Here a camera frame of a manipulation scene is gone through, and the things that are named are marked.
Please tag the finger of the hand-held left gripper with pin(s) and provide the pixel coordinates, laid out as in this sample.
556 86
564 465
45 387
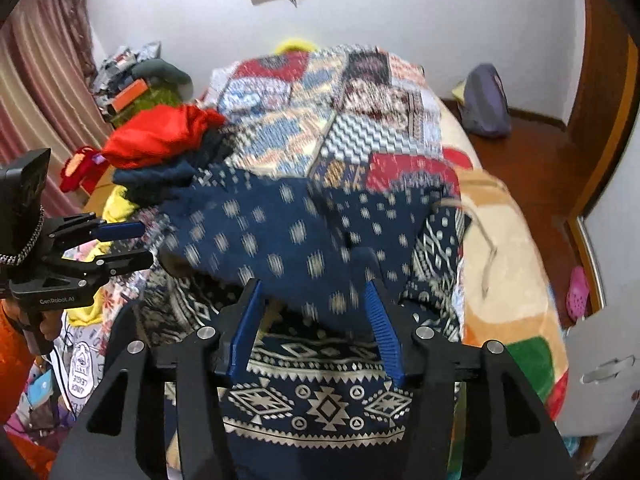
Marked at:
120 231
125 262

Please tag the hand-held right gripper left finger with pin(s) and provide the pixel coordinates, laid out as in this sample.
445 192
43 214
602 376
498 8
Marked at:
245 330

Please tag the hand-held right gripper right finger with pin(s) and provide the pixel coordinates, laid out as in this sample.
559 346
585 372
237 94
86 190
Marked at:
382 330

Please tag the navy patterned hoodie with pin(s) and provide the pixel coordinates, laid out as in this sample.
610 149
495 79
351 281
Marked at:
280 230

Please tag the person's left hand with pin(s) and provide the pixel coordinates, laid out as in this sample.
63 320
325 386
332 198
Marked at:
56 330

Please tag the yellow garment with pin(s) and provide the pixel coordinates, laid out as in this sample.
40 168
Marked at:
120 205

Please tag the dark blue folded garment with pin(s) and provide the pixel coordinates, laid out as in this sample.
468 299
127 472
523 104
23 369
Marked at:
155 180

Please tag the red folded garment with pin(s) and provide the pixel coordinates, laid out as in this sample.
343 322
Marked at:
160 135

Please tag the striped brown curtain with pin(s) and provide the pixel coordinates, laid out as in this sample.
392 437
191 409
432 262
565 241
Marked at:
45 85

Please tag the white printed bag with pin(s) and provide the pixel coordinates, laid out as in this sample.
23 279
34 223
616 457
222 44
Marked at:
82 370

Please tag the green patterned cloth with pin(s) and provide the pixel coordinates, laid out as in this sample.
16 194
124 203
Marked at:
155 105

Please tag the orange box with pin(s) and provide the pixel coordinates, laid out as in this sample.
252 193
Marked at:
129 94

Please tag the tan cartoon fleece blanket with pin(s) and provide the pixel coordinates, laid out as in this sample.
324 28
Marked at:
510 270

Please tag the pile of clutter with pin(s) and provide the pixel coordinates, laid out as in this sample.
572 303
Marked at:
117 67

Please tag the dark grey cloth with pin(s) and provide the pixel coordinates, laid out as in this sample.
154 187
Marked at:
162 72

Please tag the pink clog shoe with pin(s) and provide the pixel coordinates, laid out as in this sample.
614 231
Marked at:
578 292

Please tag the patchwork printed blanket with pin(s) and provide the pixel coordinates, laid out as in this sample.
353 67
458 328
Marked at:
320 110

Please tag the grey backpack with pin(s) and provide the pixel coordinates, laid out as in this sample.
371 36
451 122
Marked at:
486 102

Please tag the white sliding wardrobe door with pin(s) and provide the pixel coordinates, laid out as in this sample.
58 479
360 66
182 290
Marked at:
620 240

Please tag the yellow cloth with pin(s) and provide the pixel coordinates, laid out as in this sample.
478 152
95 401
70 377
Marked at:
296 45

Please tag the brown wooden door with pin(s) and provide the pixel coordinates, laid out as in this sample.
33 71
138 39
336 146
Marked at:
595 85

